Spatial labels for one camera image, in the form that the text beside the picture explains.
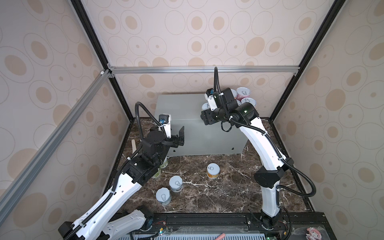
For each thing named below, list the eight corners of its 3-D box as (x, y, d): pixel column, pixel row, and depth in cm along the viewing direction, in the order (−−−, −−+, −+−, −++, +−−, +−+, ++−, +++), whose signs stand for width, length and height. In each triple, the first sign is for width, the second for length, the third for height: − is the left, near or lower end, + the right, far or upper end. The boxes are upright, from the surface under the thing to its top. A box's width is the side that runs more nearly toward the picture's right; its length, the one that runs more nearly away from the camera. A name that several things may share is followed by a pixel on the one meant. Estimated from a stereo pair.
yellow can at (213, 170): (207, 179, 90) (207, 175, 86) (206, 167, 95) (207, 162, 91) (219, 179, 90) (220, 175, 86) (218, 167, 95) (219, 162, 91)
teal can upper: (169, 192, 85) (168, 188, 81) (171, 179, 90) (169, 175, 86) (182, 192, 86) (181, 188, 81) (183, 179, 90) (182, 175, 86)
